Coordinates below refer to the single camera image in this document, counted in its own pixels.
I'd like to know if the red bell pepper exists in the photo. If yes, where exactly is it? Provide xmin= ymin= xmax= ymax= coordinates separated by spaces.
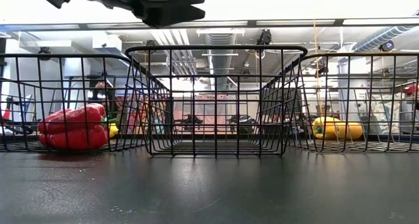
xmin=37 ymin=102 xmax=118 ymax=151

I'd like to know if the yellow oval fruit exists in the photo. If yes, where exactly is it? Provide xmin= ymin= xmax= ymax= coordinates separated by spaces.
xmin=335 ymin=121 xmax=364 ymax=141

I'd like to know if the person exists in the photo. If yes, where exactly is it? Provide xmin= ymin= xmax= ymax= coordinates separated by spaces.
xmin=91 ymin=81 xmax=115 ymax=112

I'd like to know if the small yellow fruit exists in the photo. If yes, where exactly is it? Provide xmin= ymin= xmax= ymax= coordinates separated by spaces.
xmin=108 ymin=122 xmax=120 ymax=139

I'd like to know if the yellow bell pepper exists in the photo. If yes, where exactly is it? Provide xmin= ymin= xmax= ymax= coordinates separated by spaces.
xmin=311 ymin=116 xmax=342 ymax=141

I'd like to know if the black round ceiling lamp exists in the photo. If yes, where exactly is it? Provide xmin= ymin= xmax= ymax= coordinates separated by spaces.
xmin=378 ymin=39 xmax=395 ymax=53

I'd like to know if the black wire basket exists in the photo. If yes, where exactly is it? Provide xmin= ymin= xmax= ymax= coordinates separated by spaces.
xmin=281 ymin=52 xmax=419 ymax=153
xmin=0 ymin=52 xmax=152 ymax=153
xmin=124 ymin=45 xmax=308 ymax=159

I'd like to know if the grey corrugated ventilation duct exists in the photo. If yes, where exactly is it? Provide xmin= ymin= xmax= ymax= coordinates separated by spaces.
xmin=204 ymin=33 xmax=237 ymax=90

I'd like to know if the overhead frame beam with lights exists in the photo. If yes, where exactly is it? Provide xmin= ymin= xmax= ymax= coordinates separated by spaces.
xmin=0 ymin=17 xmax=419 ymax=32

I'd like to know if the black hanging ceiling camera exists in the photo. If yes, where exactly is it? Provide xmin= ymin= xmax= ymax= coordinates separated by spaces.
xmin=256 ymin=28 xmax=273 ymax=47

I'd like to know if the silver ceiling duct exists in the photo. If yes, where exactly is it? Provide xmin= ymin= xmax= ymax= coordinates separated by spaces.
xmin=352 ymin=25 xmax=414 ymax=53

